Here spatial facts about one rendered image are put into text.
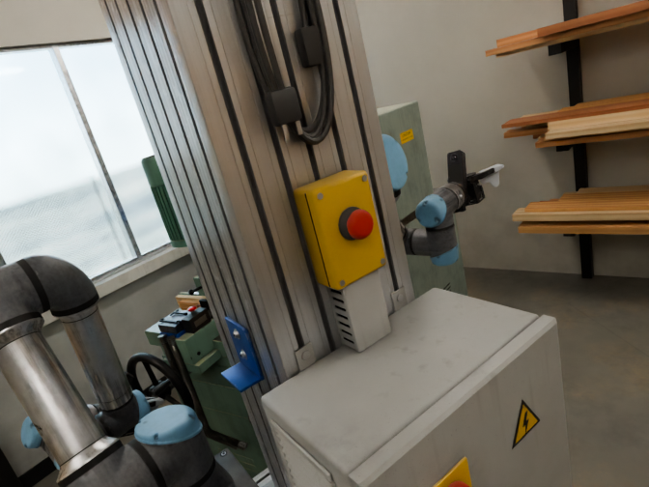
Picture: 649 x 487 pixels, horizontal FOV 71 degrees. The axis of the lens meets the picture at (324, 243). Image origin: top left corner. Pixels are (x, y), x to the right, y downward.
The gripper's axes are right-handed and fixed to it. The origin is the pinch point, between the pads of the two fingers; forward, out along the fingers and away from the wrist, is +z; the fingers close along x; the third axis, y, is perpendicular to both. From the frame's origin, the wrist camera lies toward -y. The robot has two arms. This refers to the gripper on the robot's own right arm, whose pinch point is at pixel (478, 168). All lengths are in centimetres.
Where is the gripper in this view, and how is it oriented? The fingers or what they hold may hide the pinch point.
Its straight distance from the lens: 148.2
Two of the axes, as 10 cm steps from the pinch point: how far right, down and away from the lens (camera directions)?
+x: 7.1, -0.9, -7.0
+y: 3.4, 9.2, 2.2
